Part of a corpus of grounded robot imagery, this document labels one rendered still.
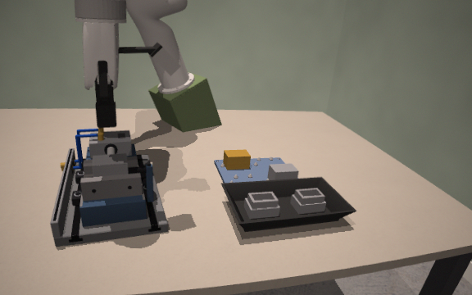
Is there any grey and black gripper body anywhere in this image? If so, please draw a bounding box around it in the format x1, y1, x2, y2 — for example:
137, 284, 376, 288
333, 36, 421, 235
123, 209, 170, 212
75, 18, 126, 90

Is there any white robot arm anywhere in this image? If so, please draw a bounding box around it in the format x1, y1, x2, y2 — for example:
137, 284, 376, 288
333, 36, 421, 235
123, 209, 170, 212
75, 0, 195, 94

